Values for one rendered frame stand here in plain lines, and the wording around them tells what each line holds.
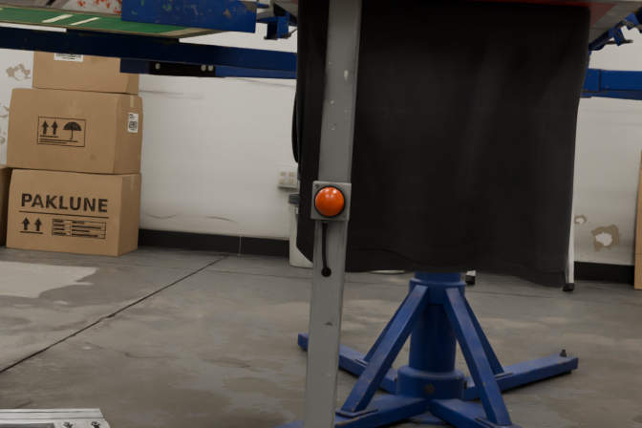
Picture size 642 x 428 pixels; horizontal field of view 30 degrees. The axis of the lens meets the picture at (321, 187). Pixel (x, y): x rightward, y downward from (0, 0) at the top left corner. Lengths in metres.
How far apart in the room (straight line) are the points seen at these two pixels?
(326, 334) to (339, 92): 0.32
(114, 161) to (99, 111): 0.27
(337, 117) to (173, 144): 5.13
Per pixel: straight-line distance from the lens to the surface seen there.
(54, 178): 6.38
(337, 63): 1.58
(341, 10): 1.58
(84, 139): 6.32
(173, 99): 6.69
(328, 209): 1.54
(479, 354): 3.05
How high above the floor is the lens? 0.75
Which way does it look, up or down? 3 degrees down
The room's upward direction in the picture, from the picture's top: 4 degrees clockwise
